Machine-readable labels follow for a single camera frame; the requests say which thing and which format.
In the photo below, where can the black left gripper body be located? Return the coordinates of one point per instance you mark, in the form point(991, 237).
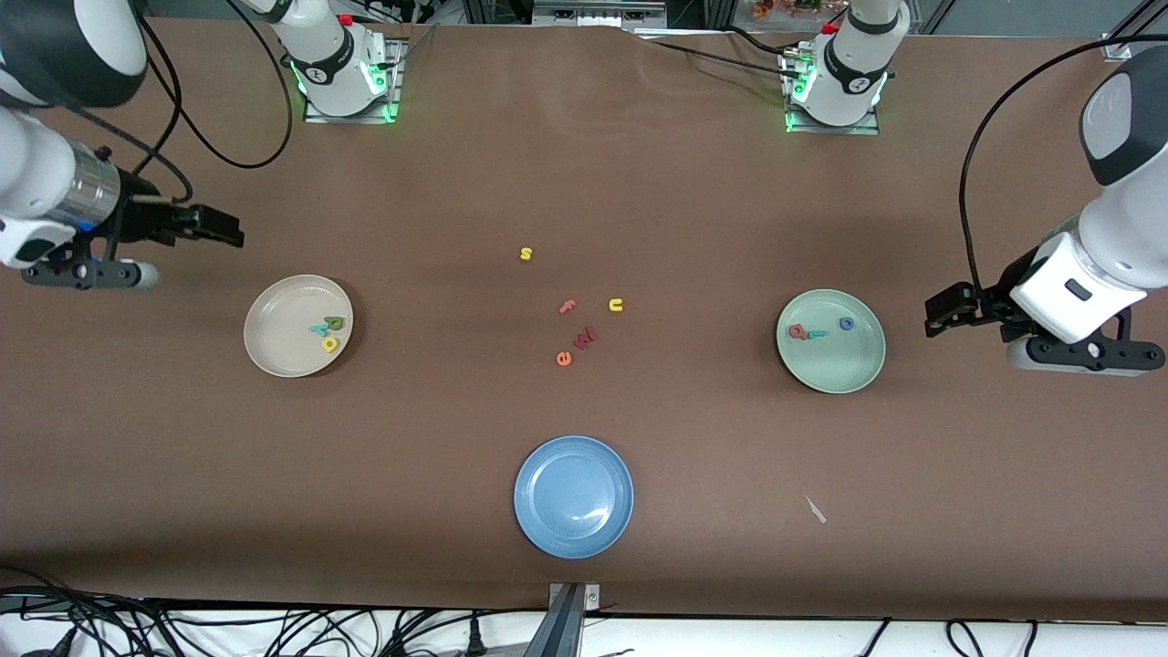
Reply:
point(995, 302)

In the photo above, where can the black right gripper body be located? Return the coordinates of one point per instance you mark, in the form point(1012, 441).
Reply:
point(139, 220)

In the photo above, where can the pink letter q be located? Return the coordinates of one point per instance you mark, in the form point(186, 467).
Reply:
point(797, 332)

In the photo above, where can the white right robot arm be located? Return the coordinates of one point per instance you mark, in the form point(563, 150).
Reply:
point(333, 64)

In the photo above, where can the beige brown plate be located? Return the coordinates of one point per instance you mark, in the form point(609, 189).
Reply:
point(292, 315)

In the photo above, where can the light green plate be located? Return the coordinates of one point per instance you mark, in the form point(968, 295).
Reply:
point(835, 361)

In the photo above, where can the white paper scrap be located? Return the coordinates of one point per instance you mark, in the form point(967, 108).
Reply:
point(815, 509)

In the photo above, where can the orange flowers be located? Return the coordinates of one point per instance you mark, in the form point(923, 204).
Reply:
point(785, 7)

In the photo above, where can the dark red letter w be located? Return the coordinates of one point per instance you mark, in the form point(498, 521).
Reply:
point(585, 338)

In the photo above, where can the blue plate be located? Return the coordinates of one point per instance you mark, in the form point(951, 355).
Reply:
point(573, 496)

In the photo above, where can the grey metal box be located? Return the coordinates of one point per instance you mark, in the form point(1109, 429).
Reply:
point(593, 14)

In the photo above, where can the black power plug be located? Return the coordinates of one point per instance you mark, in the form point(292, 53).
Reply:
point(474, 639)

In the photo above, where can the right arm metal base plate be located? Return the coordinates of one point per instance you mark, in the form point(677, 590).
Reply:
point(315, 114)

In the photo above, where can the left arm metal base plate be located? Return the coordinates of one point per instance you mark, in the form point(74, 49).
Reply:
point(867, 128)

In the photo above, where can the aluminium frame corner bracket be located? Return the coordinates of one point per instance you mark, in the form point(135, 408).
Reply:
point(1115, 44)

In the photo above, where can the metal table edge bracket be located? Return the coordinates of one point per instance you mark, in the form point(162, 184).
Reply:
point(573, 611)

